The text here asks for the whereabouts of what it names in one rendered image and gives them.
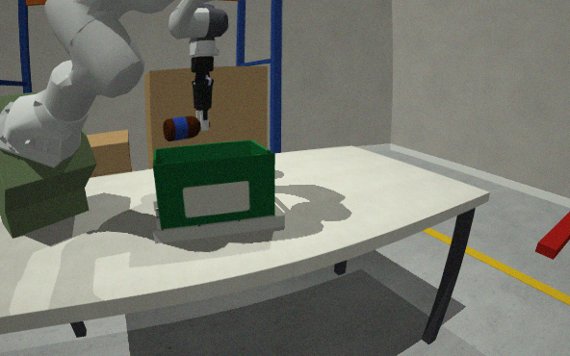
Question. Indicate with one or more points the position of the green crate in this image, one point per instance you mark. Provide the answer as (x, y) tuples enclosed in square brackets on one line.
[(200, 186)]

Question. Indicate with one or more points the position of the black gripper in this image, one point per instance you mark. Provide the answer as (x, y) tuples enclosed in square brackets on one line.
[(202, 66)]

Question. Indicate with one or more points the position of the brown bottle with blue label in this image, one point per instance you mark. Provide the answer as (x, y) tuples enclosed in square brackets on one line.
[(181, 128)]

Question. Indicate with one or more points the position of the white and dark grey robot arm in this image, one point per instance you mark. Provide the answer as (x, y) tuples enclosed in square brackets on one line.
[(104, 60)]

